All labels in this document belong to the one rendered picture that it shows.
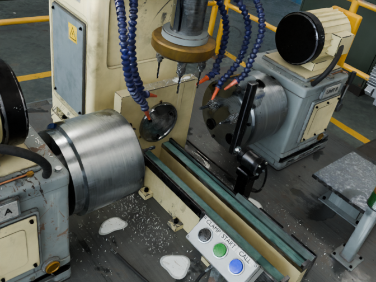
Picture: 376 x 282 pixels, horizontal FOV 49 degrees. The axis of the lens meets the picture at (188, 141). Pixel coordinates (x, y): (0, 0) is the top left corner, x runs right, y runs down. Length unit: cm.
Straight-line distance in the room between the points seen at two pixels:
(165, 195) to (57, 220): 43
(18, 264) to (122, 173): 31
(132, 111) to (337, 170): 76
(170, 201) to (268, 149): 50
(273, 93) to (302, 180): 40
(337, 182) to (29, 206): 100
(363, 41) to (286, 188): 295
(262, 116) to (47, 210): 74
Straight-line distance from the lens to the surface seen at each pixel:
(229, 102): 138
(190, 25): 111
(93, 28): 122
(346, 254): 141
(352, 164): 162
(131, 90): 104
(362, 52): 437
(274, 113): 141
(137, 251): 123
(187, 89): 137
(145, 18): 131
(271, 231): 122
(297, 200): 154
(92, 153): 100
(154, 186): 135
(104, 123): 106
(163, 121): 136
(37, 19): 332
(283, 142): 157
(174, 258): 123
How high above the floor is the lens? 176
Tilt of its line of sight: 35 degrees down
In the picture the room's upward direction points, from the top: 11 degrees clockwise
